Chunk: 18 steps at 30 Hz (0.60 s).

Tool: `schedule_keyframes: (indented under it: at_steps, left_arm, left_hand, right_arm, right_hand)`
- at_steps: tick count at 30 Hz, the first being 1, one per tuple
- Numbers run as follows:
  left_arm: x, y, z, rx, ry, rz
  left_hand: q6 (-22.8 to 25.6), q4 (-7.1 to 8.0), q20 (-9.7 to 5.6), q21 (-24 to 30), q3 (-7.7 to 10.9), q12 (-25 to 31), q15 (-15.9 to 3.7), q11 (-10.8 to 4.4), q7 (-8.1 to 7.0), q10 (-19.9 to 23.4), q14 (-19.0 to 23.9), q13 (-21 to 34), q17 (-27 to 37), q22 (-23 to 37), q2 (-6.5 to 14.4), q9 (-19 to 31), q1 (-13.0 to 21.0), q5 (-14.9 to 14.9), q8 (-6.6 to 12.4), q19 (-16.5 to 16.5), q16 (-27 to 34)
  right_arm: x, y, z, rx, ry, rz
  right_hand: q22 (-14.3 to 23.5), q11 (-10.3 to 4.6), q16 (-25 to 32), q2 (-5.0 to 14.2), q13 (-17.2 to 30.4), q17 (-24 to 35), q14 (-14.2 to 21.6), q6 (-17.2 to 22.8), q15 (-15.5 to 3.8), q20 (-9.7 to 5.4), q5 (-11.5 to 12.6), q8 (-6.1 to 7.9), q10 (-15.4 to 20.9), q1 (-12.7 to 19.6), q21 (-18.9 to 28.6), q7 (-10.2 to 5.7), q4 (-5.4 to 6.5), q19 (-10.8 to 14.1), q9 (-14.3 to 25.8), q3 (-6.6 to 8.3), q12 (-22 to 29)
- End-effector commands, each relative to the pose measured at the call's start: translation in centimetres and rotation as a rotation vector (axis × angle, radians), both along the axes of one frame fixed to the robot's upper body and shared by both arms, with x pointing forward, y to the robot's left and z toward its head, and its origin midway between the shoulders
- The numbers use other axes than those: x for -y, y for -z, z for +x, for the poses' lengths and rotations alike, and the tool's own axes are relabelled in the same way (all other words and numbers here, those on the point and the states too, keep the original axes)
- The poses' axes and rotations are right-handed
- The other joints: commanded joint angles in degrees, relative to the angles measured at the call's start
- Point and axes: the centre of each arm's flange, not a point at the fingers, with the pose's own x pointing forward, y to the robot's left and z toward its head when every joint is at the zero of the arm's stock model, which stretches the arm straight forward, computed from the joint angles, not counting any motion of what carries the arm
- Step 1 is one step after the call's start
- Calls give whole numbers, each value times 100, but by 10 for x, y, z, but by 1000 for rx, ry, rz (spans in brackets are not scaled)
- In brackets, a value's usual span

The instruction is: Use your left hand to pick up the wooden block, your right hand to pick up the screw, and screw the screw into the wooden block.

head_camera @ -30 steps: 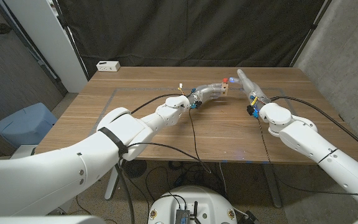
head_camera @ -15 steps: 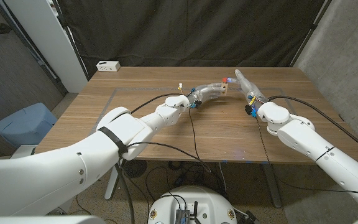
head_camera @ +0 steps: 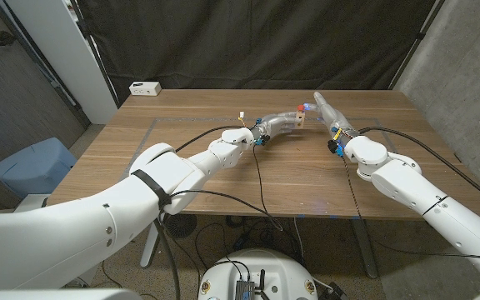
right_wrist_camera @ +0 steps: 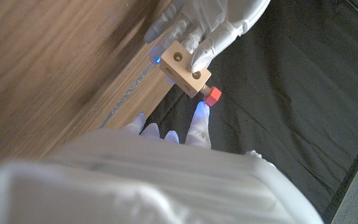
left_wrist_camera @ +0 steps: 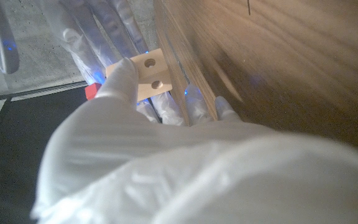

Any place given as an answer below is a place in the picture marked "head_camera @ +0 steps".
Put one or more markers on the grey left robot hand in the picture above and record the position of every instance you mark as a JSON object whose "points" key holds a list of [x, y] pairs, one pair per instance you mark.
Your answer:
{"points": [[275, 125]]}

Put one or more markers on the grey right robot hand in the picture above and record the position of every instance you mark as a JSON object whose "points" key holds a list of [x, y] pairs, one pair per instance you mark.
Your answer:
{"points": [[333, 118]]}

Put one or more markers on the wooden block with holes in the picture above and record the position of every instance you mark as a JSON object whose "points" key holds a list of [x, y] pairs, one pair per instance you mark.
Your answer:
{"points": [[301, 120]]}

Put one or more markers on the red screw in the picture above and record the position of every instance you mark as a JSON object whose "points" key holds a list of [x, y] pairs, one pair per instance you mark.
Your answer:
{"points": [[301, 108]]}

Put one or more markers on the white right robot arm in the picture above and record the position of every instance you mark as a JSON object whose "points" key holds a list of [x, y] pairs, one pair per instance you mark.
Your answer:
{"points": [[415, 196]]}

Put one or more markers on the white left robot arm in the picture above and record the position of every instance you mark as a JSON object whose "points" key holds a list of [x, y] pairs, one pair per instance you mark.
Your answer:
{"points": [[148, 196]]}

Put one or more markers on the black backdrop curtain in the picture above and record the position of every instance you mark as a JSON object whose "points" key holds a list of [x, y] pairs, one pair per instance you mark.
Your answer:
{"points": [[256, 41]]}

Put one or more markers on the large wooden panel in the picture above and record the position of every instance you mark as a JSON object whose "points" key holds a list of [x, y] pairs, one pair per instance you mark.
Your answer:
{"points": [[181, 119]]}

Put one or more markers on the black backdrop stand pole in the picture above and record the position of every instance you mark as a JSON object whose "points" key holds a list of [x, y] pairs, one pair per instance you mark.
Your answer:
{"points": [[94, 50], [417, 41]]}

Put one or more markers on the grey table leg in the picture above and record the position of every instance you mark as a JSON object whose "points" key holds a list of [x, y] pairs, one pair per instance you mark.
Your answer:
{"points": [[365, 250]]}

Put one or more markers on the white power strip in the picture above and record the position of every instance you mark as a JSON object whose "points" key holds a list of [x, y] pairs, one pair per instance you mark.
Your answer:
{"points": [[145, 88]]}

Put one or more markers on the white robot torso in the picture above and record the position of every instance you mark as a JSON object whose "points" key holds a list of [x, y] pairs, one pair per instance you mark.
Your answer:
{"points": [[261, 262]]}

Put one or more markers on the round black fan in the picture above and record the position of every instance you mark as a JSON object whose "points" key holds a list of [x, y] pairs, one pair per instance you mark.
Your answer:
{"points": [[180, 226]]}

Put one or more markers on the grey electronics box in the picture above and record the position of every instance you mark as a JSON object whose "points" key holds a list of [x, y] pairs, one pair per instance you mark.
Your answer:
{"points": [[244, 290]]}

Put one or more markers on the white table leg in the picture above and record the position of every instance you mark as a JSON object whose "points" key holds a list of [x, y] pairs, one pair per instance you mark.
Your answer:
{"points": [[150, 250]]}

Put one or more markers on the blue plastic bin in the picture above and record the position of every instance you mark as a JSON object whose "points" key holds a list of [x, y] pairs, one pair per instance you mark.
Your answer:
{"points": [[31, 166]]}

